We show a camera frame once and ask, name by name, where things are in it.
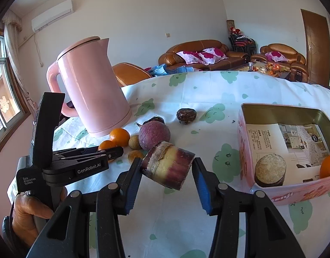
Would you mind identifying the orange leather stool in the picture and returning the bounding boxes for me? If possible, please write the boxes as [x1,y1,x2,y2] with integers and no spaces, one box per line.
[112,62,155,88]

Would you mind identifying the wooden coffee table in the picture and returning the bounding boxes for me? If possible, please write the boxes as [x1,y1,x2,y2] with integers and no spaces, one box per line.
[227,62,292,80]

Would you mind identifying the person's left hand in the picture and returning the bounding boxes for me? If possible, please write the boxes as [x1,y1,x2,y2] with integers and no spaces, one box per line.
[12,187,68,248]

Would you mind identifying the pink floral cushion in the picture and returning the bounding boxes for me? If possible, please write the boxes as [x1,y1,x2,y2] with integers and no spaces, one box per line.
[176,51,206,65]
[265,51,288,63]
[199,48,228,65]

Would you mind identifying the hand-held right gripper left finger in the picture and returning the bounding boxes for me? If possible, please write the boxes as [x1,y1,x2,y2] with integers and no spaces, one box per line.
[25,158,144,258]

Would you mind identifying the wooden frame window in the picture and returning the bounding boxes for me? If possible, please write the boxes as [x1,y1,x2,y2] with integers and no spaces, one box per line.
[0,28,31,140]

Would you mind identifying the small brown round fruit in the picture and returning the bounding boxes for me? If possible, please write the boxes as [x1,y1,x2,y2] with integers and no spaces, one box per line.
[128,136,141,150]
[127,150,144,164]

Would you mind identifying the white power cord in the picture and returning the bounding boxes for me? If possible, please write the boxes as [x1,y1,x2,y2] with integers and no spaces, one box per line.
[33,32,44,68]

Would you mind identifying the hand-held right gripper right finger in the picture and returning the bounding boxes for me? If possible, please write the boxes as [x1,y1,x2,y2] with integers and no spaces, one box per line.
[191,157,307,258]

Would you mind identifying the purple sugarcane piece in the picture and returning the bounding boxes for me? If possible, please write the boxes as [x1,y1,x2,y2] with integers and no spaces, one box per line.
[254,154,287,187]
[140,141,196,191]

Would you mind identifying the stacked dark chairs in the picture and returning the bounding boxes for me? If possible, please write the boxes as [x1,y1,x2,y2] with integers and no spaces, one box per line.
[228,34,257,55]

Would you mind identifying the pile of assorted snacks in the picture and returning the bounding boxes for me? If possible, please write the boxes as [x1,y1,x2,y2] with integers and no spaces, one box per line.
[250,62,282,73]

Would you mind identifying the beige curtain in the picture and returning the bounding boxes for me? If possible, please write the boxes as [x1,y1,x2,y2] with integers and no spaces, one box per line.
[2,9,38,119]

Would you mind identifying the brown wooden door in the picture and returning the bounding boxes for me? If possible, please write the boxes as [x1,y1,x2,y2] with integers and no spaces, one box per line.
[300,9,330,86]

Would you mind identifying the orange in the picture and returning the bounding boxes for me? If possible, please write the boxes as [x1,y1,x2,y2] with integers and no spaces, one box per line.
[319,154,330,179]
[109,128,130,148]
[98,140,117,151]

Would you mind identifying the purple passion fruit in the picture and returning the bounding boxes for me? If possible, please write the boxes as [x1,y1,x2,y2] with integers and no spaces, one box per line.
[139,121,171,151]

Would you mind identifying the brown leather armchair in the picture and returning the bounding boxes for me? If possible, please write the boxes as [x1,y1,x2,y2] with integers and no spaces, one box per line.
[250,43,308,83]

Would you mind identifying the white green-print tablecloth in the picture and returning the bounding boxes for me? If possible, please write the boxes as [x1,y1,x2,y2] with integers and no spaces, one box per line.
[6,70,330,258]

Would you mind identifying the brown leather sofa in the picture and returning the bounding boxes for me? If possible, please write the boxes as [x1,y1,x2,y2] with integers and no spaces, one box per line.
[158,40,250,72]

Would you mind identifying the pink tin box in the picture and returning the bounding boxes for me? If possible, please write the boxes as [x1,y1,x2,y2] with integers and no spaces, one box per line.
[237,103,330,206]

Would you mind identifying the pink electric kettle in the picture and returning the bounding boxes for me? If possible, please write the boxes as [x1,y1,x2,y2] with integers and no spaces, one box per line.
[46,36,133,138]

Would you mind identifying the dark water chestnut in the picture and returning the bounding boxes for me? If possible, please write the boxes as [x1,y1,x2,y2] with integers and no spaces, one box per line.
[176,108,197,125]
[143,116,165,125]

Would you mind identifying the blue plaid cloth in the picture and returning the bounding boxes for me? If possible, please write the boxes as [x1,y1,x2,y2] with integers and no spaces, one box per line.
[145,64,203,77]

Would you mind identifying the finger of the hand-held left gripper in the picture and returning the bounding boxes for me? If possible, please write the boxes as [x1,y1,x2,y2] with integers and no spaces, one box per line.
[52,146,101,157]
[53,147,124,170]

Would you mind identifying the black cable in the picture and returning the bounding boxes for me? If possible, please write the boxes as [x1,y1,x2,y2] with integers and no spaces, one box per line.
[2,215,29,258]

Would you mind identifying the white air conditioner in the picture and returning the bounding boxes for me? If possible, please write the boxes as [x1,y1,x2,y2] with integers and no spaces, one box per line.
[31,0,74,32]

